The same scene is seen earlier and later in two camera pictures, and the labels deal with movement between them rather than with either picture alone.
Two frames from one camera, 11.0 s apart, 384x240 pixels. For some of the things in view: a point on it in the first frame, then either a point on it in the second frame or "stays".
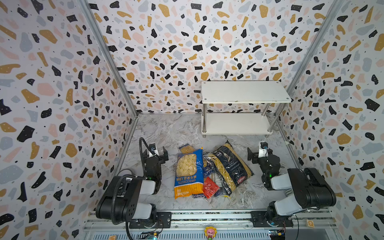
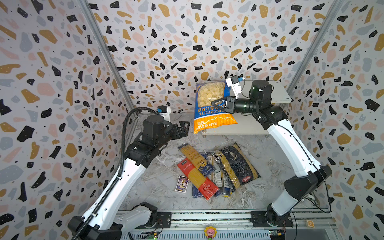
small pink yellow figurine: (210, 232) stays
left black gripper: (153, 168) → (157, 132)
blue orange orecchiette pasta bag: (189, 178) → (207, 116)
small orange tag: (310, 223) stays
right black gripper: (258, 156) → (230, 104)
